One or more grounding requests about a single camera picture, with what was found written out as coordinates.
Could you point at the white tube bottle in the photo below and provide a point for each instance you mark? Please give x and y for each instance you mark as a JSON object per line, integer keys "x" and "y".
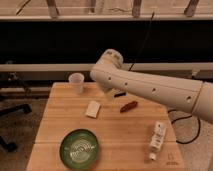
{"x": 157, "y": 140}

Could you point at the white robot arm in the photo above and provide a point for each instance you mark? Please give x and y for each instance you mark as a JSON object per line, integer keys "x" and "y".
{"x": 187, "y": 95}

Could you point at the white rectangular block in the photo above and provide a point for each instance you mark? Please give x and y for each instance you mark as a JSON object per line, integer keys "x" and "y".
{"x": 93, "y": 109}

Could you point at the red chili pepper toy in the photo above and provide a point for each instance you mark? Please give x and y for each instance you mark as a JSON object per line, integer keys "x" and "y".
{"x": 128, "y": 106}

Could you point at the black rectangular eraser block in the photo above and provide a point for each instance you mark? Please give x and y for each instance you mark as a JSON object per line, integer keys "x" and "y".
{"x": 119, "y": 94}

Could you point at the translucent white cup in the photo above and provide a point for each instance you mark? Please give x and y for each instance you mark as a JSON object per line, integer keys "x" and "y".
{"x": 76, "y": 80}

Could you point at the black office chair base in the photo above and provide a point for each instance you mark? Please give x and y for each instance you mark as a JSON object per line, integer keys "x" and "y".
{"x": 10, "y": 146}

